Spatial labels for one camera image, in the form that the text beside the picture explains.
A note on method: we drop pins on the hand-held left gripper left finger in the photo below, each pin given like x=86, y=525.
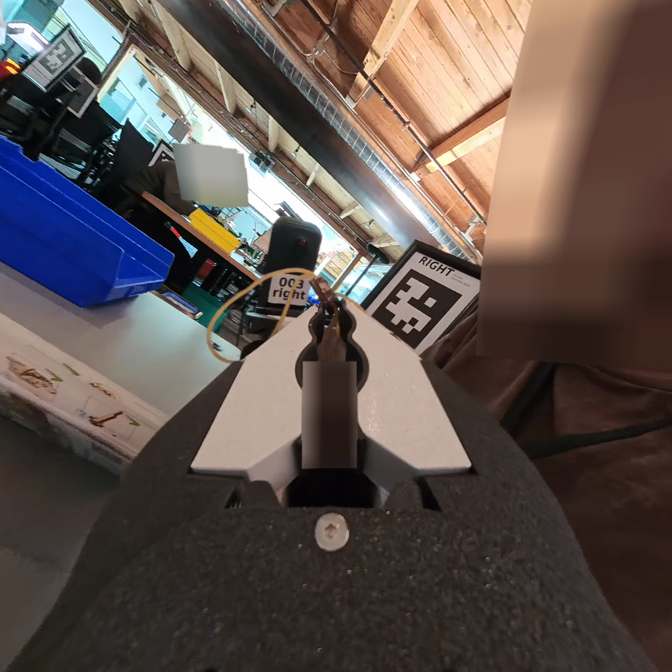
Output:
x=246, y=409

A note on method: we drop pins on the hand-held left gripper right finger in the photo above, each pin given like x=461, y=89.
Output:
x=409, y=414

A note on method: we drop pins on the yellow rubber band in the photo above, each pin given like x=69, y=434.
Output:
x=215, y=315

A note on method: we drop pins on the yellow plastic bin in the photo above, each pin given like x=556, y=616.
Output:
x=215, y=228

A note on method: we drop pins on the wooden workshop table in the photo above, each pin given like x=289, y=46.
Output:
x=210, y=242

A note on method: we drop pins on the green plastic bin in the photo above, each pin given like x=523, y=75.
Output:
x=202, y=300

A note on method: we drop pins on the black white marker board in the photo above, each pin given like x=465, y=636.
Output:
x=420, y=304
x=55, y=55

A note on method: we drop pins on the flat wooden-edged tray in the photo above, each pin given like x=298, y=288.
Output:
x=178, y=304

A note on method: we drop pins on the illustrated instruction booklet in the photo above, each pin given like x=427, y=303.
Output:
x=63, y=378

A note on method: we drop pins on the blue plastic bin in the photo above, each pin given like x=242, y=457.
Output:
x=63, y=231

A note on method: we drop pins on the black ceiling duct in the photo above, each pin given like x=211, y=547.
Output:
x=315, y=131

